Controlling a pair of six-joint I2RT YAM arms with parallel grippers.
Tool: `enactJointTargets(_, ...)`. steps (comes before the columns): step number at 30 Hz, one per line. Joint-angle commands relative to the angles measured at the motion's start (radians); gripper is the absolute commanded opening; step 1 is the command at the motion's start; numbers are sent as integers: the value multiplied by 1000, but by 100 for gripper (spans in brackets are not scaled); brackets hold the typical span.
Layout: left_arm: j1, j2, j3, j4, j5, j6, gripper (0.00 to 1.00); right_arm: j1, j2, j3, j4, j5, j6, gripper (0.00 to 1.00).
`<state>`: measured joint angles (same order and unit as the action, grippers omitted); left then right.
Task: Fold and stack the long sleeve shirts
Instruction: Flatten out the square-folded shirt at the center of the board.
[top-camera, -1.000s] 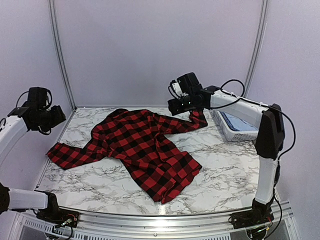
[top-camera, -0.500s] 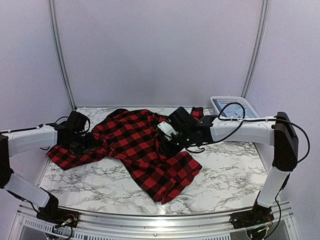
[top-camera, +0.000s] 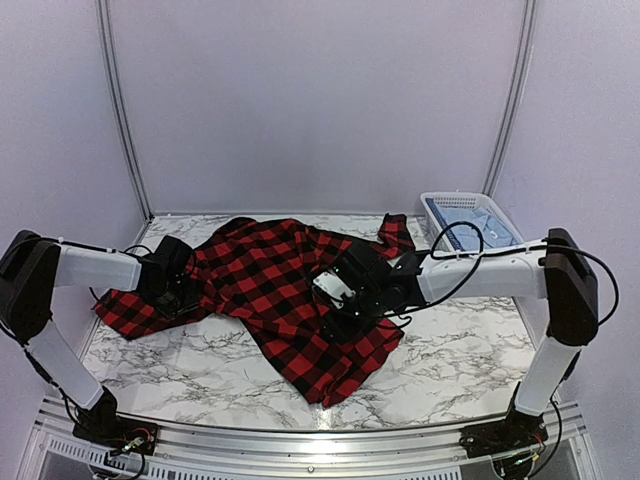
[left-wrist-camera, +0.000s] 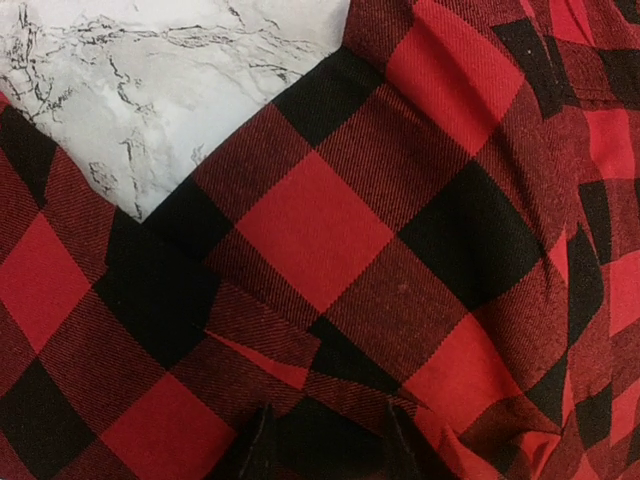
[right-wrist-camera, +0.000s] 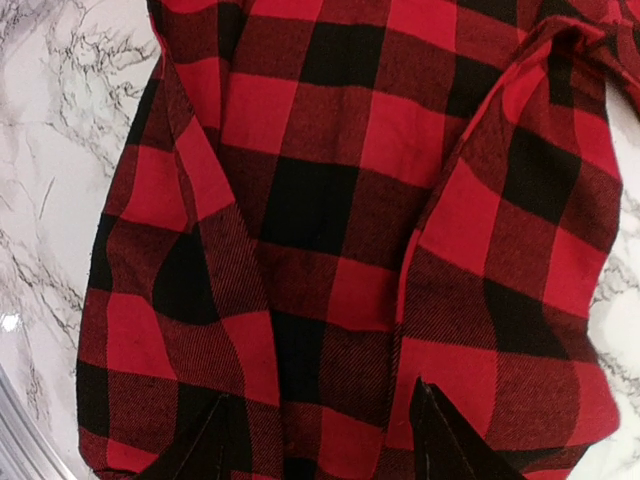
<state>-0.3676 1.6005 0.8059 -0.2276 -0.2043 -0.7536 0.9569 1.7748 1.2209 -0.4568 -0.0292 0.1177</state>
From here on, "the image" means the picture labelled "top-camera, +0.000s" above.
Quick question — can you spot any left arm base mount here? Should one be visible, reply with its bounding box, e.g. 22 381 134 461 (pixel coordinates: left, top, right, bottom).
73 390 159 455

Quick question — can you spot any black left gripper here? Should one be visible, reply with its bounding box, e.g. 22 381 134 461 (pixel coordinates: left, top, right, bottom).
149 276 199 320

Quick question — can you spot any aluminium corner post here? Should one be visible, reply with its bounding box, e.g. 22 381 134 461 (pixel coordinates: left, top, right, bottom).
95 0 154 223
482 0 538 197

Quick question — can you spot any light blue shirt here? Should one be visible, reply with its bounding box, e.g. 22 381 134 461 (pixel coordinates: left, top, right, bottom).
434 204 521 251

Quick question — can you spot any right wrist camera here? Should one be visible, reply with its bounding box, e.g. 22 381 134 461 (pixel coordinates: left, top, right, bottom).
311 270 356 309

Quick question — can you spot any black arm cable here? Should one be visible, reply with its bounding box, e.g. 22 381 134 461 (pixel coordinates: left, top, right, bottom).
379 221 619 326
87 242 156 306

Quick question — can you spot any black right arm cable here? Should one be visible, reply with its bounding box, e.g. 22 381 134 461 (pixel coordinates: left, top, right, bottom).
379 221 619 326

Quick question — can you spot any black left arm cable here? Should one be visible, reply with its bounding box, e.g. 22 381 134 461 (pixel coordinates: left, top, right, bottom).
87 242 156 306

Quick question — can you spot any white plastic basket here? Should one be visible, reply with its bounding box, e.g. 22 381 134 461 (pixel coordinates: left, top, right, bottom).
420 192 526 260

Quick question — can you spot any aluminium front frame rail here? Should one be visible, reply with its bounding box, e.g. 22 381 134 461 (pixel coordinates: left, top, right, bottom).
17 397 604 479

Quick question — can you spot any right aluminium corner post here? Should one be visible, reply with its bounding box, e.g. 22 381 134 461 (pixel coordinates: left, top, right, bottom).
482 0 538 197

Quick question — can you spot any left aluminium corner post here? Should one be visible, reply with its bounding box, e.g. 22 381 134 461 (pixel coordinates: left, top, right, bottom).
95 0 154 223

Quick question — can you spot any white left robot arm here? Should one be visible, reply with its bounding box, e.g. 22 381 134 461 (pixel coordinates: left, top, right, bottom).
1 230 197 410

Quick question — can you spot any red black plaid shirt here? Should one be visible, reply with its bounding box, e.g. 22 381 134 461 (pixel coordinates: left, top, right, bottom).
95 217 404 407

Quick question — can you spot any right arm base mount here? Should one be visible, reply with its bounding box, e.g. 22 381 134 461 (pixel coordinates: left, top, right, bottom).
459 400 548 458

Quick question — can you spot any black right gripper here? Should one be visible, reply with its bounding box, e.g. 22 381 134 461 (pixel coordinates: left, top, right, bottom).
318 284 386 346

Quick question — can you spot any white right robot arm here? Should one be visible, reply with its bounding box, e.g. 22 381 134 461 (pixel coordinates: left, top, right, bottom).
310 228 599 448

